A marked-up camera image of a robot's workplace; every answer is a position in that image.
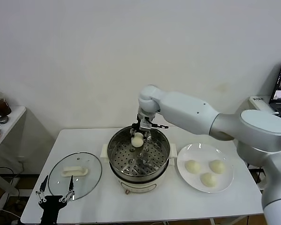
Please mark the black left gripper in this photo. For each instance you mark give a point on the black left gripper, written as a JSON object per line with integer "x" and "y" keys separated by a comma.
{"x": 50, "y": 208}

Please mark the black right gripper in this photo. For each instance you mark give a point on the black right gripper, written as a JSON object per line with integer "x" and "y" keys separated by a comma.
{"x": 138, "y": 117}

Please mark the white steamed baozi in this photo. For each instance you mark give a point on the white steamed baozi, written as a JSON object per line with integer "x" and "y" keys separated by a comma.
{"x": 208, "y": 180}
{"x": 192, "y": 167}
{"x": 217, "y": 166}
{"x": 137, "y": 141}

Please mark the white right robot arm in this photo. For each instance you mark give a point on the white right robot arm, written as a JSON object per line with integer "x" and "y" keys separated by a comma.
{"x": 189, "y": 110}

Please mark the stainless steel steamer basket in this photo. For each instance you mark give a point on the stainless steel steamer basket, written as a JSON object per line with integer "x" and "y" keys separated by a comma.
{"x": 131, "y": 161}

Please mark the cream electric cooker base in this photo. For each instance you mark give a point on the cream electric cooker base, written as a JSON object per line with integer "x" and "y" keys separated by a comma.
{"x": 140, "y": 186}

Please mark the white round plate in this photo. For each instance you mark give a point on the white round plate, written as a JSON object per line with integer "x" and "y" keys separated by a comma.
{"x": 201, "y": 152}

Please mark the white side table with cup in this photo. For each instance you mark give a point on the white side table with cup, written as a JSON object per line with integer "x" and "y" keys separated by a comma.
{"x": 13, "y": 117}

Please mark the plastic cup of brown drink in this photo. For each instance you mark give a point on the plastic cup of brown drink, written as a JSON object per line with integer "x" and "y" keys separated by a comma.
{"x": 0, "y": 106}

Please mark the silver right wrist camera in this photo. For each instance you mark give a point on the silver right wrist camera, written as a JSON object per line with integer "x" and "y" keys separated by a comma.
{"x": 145, "y": 124}

